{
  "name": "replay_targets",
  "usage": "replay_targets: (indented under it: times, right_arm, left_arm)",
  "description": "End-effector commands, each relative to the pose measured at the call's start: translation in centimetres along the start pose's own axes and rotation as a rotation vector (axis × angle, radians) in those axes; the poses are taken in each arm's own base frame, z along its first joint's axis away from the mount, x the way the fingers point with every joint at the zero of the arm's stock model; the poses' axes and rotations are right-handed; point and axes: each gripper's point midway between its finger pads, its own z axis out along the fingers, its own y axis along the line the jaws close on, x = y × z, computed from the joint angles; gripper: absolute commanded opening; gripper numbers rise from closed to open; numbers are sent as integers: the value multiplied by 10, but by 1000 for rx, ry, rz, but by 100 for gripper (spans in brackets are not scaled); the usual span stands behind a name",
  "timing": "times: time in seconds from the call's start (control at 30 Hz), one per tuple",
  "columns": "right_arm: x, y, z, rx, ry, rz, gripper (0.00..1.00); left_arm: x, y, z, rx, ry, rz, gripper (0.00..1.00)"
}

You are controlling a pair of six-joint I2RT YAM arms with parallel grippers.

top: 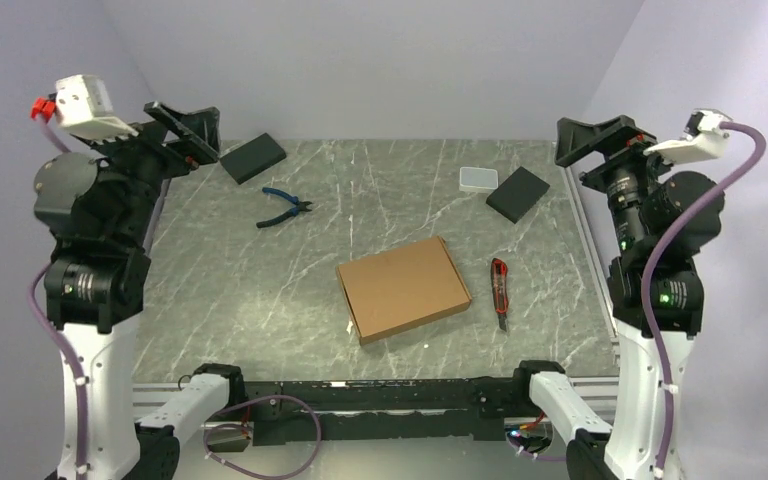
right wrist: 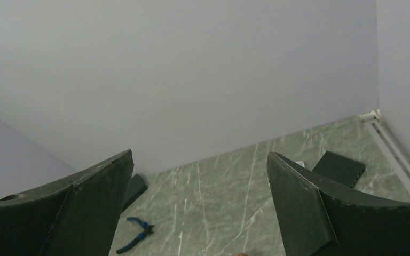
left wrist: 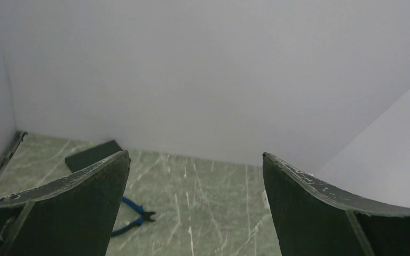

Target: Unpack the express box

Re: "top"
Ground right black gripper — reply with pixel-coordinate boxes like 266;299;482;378
554;111;690;249

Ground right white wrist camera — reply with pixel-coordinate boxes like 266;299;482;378
643;109;733;166

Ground right black foam block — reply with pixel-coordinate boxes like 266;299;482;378
485;167;550;224

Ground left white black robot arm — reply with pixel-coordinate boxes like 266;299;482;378
32;102;248;479

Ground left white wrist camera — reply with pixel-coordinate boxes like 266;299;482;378
30;74;138;142

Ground black foam block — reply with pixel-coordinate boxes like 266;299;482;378
485;167;550;224
219;133;287;185

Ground red black utility knife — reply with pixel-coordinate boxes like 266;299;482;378
491;258;509;332

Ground blue handled pliers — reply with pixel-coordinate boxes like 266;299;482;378
255;186;314;231

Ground left black foam block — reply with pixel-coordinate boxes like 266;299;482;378
219;133;287;185

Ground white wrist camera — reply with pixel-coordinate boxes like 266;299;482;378
30;74;138;142
643;109;733;166

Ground translucent white plastic box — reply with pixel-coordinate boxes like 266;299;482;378
458;167;499;194

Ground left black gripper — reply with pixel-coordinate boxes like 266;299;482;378
79;99;220;246

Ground aluminium frame rail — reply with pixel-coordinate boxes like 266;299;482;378
133;140;617;383

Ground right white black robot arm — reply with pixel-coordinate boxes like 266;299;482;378
510;109;729;479

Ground brown cardboard express box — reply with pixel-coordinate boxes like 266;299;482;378
336;236;472;346

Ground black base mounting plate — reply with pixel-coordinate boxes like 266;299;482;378
209;374;540;446

